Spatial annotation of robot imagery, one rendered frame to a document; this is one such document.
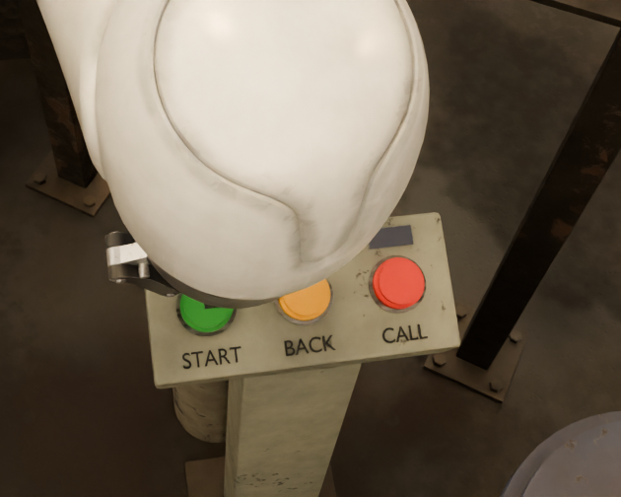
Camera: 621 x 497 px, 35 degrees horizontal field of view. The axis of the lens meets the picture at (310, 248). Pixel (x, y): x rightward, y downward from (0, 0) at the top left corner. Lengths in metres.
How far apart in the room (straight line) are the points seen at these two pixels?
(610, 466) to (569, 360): 0.55
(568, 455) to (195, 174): 0.72
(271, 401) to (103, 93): 0.59
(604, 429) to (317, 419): 0.27
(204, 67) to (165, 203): 0.04
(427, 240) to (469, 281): 0.71
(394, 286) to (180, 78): 0.52
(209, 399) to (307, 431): 0.28
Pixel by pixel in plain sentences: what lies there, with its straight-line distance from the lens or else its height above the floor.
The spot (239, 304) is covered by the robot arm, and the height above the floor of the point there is 0.89.
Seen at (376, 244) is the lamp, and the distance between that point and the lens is 0.77.
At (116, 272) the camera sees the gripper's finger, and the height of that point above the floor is 0.81.
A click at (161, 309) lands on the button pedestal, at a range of 0.75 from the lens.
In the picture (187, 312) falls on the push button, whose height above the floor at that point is 0.61.
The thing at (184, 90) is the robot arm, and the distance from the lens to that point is 0.25.
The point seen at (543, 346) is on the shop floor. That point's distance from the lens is 1.48.
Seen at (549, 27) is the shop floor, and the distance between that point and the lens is 1.86.
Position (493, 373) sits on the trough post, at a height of 0.01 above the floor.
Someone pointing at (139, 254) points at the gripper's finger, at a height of 0.82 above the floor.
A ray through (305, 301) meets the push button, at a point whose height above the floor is 0.61.
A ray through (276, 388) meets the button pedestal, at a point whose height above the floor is 0.51.
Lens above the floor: 1.27
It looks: 59 degrees down
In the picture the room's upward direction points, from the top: 10 degrees clockwise
